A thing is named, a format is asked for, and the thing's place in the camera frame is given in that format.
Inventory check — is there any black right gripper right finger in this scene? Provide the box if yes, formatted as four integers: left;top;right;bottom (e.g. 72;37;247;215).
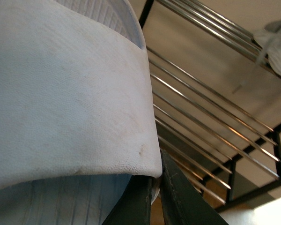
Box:
160;150;227;225

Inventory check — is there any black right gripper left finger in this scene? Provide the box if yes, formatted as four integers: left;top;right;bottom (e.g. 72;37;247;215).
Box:
103;175;153;225

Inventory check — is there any black metal shoe rack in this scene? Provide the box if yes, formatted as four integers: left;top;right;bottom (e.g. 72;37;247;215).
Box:
132;0;281;211

